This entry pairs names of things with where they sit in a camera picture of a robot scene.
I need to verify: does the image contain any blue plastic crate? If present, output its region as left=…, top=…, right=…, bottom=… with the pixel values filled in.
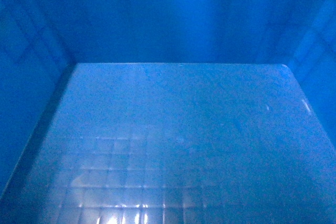
left=1, top=0, right=335, bottom=223

